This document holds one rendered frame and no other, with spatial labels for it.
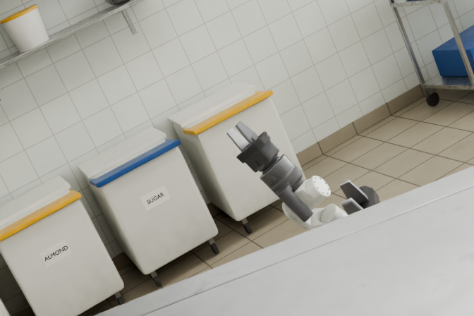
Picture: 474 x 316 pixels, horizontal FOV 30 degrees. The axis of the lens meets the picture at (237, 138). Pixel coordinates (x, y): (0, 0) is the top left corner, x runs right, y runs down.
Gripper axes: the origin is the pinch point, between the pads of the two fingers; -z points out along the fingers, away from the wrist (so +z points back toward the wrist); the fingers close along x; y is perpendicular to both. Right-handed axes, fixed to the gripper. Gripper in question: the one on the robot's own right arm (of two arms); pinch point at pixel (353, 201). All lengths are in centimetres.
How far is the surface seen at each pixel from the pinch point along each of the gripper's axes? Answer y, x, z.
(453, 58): -33, 364, 268
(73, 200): -230, 233, 139
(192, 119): -177, 302, 174
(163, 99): -200, 335, 172
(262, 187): -155, 269, 219
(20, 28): -225, 313, 70
